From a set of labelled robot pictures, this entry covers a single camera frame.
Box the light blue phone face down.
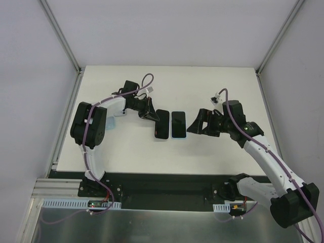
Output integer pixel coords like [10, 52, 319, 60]
[113, 109, 127, 117]

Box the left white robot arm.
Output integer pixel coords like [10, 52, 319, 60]
[70, 80, 160, 198]

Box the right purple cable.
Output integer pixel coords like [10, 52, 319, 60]
[215, 88, 324, 243]

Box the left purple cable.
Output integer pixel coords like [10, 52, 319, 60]
[83, 73, 155, 216]

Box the left aluminium frame post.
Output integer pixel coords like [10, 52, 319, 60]
[37, 0, 82, 74]

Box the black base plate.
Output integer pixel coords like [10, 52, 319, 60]
[48, 169, 279, 211]

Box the left white cable duct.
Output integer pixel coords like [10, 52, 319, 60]
[43, 198, 122, 210]

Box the gold phone with black screen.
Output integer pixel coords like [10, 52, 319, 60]
[171, 111, 187, 139]

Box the purple cable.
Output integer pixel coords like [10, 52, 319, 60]
[215, 88, 324, 243]
[83, 73, 155, 216]

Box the right white cable duct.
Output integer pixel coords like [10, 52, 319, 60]
[213, 202, 247, 213]

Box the white cable duct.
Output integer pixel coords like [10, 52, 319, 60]
[43, 198, 122, 210]
[213, 202, 247, 213]

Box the aluminium frame post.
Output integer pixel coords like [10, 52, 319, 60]
[37, 0, 82, 74]
[254, 0, 307, 75]

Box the right aluminium frame post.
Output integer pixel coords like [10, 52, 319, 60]
[254, 0, 307, 75]

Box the light blue two-hole phone case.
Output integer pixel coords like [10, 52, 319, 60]
[105, 116, 115, 130]

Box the black phone case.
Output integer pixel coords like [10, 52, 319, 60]
[154, 109, 170, 140]

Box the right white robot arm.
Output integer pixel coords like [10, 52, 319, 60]
[187, 100, 319, 228]

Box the aluminium front rail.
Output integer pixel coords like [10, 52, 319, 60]
[32, 178, 81, 198]

